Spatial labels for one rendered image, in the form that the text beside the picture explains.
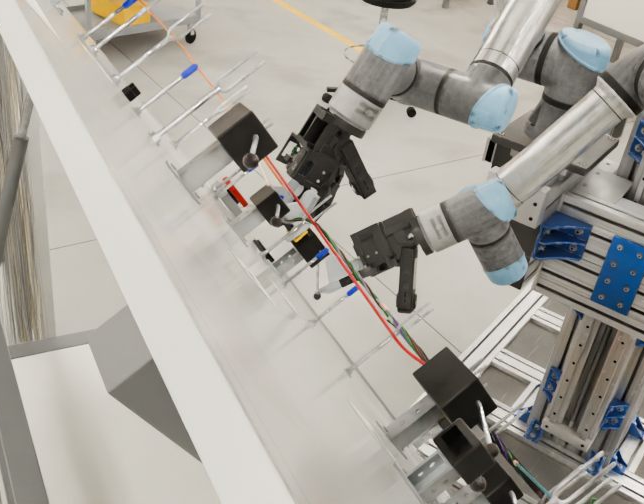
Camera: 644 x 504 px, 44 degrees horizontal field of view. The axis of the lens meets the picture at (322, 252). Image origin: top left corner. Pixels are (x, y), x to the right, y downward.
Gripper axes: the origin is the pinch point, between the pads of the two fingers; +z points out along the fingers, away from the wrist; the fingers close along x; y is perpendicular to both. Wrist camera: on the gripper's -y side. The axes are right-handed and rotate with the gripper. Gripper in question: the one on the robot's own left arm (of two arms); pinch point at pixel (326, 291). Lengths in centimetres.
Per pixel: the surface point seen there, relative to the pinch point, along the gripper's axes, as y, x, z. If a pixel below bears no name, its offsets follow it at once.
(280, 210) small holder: 11.6, 40.5, -9.1
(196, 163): 15, 68, -11
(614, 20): 88, -450, -151
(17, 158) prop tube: 37, 32, 26
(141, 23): 206, -344, 126
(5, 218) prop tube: 30, 29, 34
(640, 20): 78, -437, -163
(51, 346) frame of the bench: 12, -2, 56
